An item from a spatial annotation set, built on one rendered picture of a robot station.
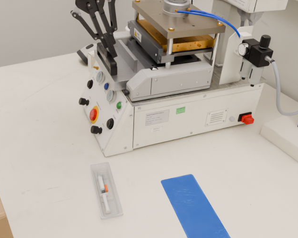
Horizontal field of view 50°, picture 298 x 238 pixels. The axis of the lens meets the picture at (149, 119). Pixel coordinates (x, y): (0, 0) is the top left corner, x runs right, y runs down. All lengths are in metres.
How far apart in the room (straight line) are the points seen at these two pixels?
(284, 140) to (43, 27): 1.83
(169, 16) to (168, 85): 0.20
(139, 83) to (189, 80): 0.15
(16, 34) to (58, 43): 0.30
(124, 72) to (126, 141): 0.20
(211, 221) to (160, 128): 0.31
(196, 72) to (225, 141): 0.28
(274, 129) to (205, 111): 0.24
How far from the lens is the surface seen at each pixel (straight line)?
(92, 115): 1.07
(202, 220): 0.85
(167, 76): 0.89
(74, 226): 0.83
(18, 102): 1.26
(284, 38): 1.42
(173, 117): 0.97
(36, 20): 2.41
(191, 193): 0.90
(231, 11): 1.06
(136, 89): 0.87
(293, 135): 1.13
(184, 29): 0.89
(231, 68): 1.01
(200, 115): 1.02
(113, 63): 0.91
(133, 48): 1.06
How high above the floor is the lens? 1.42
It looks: 36 degrees down
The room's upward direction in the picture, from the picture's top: 4 degrees clockwise
